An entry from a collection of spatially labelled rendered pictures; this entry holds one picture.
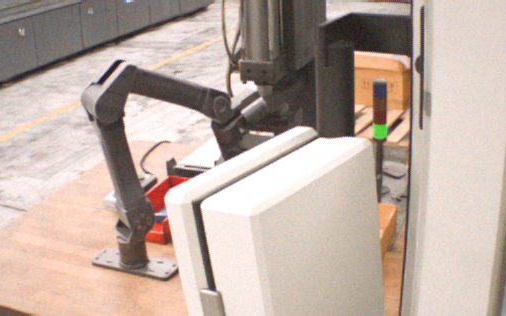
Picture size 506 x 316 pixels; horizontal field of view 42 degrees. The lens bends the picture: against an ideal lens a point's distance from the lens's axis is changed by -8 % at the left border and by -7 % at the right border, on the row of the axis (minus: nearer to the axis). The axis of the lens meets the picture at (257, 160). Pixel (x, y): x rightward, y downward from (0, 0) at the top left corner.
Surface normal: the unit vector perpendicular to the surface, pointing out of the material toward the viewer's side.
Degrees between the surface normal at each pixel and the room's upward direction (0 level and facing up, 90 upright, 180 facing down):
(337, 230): 83
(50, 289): 0
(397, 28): 90
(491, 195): 90
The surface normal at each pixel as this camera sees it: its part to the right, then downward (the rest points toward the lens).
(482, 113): -0.43, 0.35
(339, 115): 0.10, 0.36
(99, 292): -0.04, -0.93
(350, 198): 0.78, 0.07
